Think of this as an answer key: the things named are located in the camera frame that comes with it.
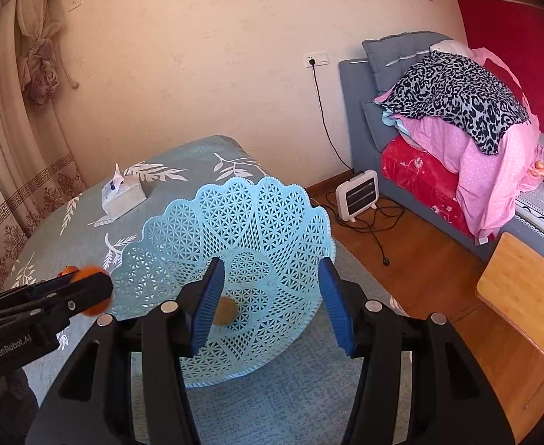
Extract grey-green leaf-print tablecloth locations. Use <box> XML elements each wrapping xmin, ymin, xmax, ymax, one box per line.
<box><xmin>2</xmin><ymin>135</ymin><xmax>415</xmax><ymax>445</ymax></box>

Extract red floral blanket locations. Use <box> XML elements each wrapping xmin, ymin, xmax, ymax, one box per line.
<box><xmin>380</xmin><ymin>137</ymin><xmax>473</xmax><ymax>238</ymax></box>

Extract grey cushion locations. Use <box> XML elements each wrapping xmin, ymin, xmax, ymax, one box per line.
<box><xmin>362</xmin><ymin>31</ymin><xmax>448</xmax><ymax>95</ymax></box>

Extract leopard print blanket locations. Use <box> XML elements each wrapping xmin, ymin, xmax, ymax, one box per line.
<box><xmin>382</xmin><ymin>51</ymin><xmax>528</xmax><ymax>156</ymax></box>

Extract pink dotted quilt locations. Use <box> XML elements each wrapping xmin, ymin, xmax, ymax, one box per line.
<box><xmin>375</xmin><ymin>47</ymin><xmax>543</xmax><ymax>244</ymax></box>

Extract white tissue pack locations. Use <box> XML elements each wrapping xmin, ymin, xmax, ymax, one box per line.
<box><xmin>101</xmin><ymin>164</ymin><xmax>146</xmax><ymax>221</ymax></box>

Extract light blue plastic lattice basket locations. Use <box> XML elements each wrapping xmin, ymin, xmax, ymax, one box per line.
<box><xmin>111</xmin><ymin>177</ymin><xmax>336</xmax><ymax>388</ymax></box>

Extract grey upholstered bed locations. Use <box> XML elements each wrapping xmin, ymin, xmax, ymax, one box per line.
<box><xmin>337</xmin><ymin>57</ymin><xmax>544</xmax><ymax>266</ymax></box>

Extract white electric heater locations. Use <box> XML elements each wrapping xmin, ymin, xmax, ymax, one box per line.
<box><xmin>335</xmin><ymin>170</ymin><xmax>379</xmax><ymax>222</ymax></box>

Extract wooden stool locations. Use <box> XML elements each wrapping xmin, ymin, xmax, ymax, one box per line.
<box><xmin>476</xmin><ymin>232</ymin><xmax>544</xmax><ymax>355</ymax></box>

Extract small orange kumquat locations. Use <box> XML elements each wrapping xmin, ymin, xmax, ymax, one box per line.
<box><xmin>69</xmin><ymin>265</ymin><xmax>114</xmax><ymax>317</ymax></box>

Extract white wall socket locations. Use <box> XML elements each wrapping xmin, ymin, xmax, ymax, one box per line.
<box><xmin>303</xmin><ymin>51</ymin><xmax>329</xmax><ymax>67</ymax></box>

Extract beige patterned curtain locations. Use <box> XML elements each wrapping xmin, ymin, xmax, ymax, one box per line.
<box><xmin>0</xmin><ymin>0</ymin><xmax>86</xmax><ymax>292</ymax></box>

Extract large tan kiwi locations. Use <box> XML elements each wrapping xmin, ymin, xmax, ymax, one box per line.
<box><xmin>212</xmin><ymin>296</ymin><xmax>239</xmax><ymax>326</ymax></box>

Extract black power cable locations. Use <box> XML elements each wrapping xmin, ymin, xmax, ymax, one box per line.
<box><xmin>309</xmin><ymin>59</ymin><xmax>407</xmax><ymax>267</ymax></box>

